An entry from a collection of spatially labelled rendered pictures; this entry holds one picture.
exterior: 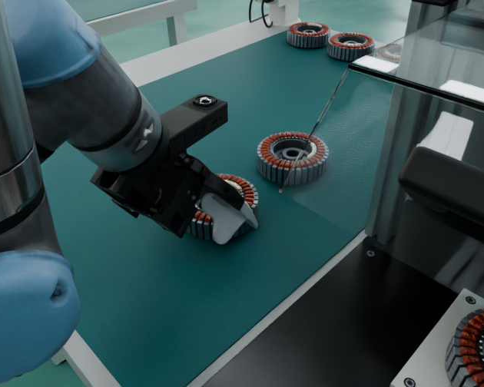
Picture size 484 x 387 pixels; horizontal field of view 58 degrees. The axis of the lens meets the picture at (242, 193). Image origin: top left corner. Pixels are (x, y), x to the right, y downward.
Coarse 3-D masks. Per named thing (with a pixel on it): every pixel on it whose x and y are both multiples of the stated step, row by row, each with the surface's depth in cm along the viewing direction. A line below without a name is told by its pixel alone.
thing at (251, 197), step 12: (228, 180) 62; (240, 180) 62; (204, 192) 63; (240, 192) 61; (252, 192) 60; (252, 204) 59; (204, 216) 57; (192, 228) 57; (204, 228) 56; (240, 228) 58
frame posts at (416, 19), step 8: (416, 0) 38; (424, 0) 38; (432, 0) 37; (440, 0) 37; (448, 0) 37; (456, 0) 38; (464, 0) 44; (416, 8) 38; (424, 8) 39; (432, 8) 37; (440, 8) 37; (448, 8) 37; (456, 8) 45; (408, 16) 39; (416, 16) 39; (424, 16) 39; (432, 16) 38; (440, 16) 37; (408, 24) 39; (416, 24) 39; (424, 24) 39; (408, 32) 40
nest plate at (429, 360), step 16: (464, 304) 45; (448, 320) 44; (432, 336) 42; (448, 336) 42; (416, 352) 41; (432, 352) 41; (416, 368) 40; (432, 368) 40; (400, 384) 39; (416, 384) 39; (432, 384) 39; (448, 384) 39
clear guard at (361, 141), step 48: (480, 0) 32; (384, 48) 25; (432, 48) 25; (480, 48) 25; (336, 96) 24; (384, 96) 22; (432, 96) 21; (480, 96) 20; (336, 144) 23; (384, 144) 22; (432, 144) 21; (480, 144) 20; (288, 192) 24; (336, 192) 23; (384, 192) 21; (384, 240) 21; (432, 240) 20; (480, 240) 19; (480, 288) 18
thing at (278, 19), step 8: (256, 0) 120; (264, 0) 116; (272, 0) 117; (280, 0) 118; (288, 0) 120; (296, 0) 124; (272, 8) 126; (280, 8) 123; (288, 8) 123; (296, 8) 126; (264, 16) 133; (272, 16) 127; (280, 16) 125; (288, 16) 125; (296, 16) 127; (264, 24) 120; (272, 24) 126; (280, 24) 126; (288, 24) 126
